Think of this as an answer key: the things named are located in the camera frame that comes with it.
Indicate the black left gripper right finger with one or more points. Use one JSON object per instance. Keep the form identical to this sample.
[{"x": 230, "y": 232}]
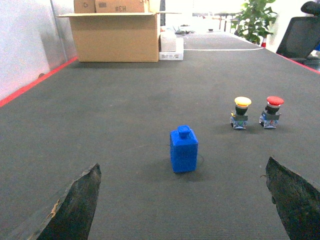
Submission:
[{"x": 297, "y": 201}]

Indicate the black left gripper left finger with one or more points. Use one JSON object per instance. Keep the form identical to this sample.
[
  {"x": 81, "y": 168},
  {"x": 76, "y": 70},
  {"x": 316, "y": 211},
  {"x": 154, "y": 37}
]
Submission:
[{"x": 72, "y": 215}]

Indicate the blue block part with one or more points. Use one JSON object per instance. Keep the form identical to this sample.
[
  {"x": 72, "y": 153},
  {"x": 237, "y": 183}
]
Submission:
[{"x": 183, "y": 149}]

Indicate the red mushroom push button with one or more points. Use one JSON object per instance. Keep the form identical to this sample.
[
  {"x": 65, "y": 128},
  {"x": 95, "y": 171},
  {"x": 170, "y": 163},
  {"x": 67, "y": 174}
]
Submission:
[{"x": 270, "y": 116}]

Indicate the yellow mushroom push button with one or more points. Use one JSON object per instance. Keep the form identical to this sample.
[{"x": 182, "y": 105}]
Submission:
[{"x": 239, "y": 117}]

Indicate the black office chair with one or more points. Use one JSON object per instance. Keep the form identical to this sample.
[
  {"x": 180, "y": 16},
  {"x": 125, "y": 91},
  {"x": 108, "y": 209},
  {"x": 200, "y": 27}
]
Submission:
[{"x": 302, "y": 35}]

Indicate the green potted plant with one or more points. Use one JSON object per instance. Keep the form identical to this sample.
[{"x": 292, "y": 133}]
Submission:
[{"x": 254, "y": 19}]

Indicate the white flat box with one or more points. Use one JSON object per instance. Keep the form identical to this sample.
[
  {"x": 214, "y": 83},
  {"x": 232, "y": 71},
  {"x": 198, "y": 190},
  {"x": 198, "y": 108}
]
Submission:
[{"x": 178, "y": 55}]

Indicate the large cardboard box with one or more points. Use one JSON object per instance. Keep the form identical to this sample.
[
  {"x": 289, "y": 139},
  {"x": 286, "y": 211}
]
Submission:
[{"x": 117, "y": 37}]

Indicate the white small box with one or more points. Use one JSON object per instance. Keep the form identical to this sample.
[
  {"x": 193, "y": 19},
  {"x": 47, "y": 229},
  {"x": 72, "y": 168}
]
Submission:
[{"x": 168, "y": 41}]

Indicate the small cardboard box left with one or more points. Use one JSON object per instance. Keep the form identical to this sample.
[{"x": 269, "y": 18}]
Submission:
[{"x": 84, "y": 6}]

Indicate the small cardboard box labelled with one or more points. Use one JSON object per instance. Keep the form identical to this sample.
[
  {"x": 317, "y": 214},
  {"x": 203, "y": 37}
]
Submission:
[{"x": 122, "y": 6}]

